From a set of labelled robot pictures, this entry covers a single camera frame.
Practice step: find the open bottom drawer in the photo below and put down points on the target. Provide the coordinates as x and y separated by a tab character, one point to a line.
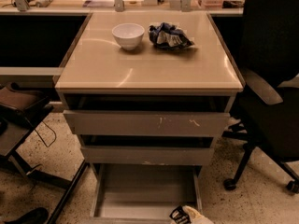
143	194

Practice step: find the middle drawer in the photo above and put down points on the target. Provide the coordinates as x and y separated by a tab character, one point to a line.
148	155

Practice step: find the beige drawer cabinet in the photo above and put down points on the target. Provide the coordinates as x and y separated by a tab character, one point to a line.
100	75

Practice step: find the top drawer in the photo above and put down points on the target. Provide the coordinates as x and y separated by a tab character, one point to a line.
138	123

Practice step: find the black metal table leg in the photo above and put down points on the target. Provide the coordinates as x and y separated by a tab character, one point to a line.
67	194

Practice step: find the black shoe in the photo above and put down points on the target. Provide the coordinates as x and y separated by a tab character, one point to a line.
36	216

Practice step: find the crumpled blue chip bag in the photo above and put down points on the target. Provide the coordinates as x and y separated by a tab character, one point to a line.
168	36

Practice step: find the white ceramic bowl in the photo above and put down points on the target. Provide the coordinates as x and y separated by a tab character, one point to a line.
128	35

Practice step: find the black office chair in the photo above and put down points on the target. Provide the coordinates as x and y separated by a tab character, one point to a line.
267	110

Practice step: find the dark brown stool chair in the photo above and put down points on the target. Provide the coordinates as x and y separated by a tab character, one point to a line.
20	113

